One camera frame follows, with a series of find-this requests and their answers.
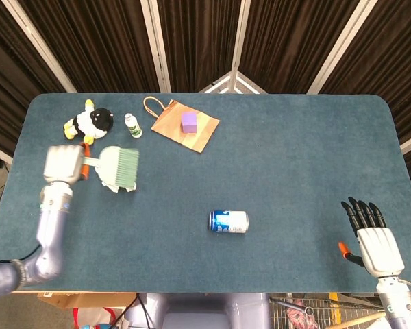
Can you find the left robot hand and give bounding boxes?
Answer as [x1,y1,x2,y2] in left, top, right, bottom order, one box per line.
[42,143,92,185]

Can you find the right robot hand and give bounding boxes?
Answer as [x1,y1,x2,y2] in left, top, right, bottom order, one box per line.
[338,196,406,278]

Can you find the light green hand brush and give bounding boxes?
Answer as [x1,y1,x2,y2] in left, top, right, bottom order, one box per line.
[84,145,140,191]

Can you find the black white plush penguin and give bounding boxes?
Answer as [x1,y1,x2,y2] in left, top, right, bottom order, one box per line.
[63,99,116,144]

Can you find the large white tissue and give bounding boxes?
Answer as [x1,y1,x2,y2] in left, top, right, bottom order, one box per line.
[101,171,138,195]

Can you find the small white milk bottle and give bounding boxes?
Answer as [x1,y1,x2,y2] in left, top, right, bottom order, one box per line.
[124,114,142,139]

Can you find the brown curtain panel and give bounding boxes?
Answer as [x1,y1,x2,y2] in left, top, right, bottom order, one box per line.
[320,0,411,169]
[18,0,162,93]
[0,0,71,165]
[238,0,366,95]
[155,0,242,93]

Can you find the brown paper bag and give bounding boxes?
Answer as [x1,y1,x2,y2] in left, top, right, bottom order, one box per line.
[142,96,221,154]

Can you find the purple cube block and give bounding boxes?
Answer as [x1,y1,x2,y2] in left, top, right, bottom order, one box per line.
[180,111,199,134]

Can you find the blue felt table cover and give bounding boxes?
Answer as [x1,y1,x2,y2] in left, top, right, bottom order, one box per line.
[0,93,411,294]

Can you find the brown cardboard box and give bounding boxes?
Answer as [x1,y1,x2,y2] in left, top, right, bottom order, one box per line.
[37,291,138,309]

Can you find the blue white soda can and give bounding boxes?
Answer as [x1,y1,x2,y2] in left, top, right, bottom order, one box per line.
[209,210,250,234]

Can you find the red bag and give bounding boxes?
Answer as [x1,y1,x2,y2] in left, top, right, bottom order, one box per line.
[71,306,118,329]

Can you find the grey robot torso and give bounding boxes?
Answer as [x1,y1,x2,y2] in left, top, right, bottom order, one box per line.
[125,293,271,329]

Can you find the metal wire basket cart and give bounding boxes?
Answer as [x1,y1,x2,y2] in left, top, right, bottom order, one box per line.
[266,293,388,329]

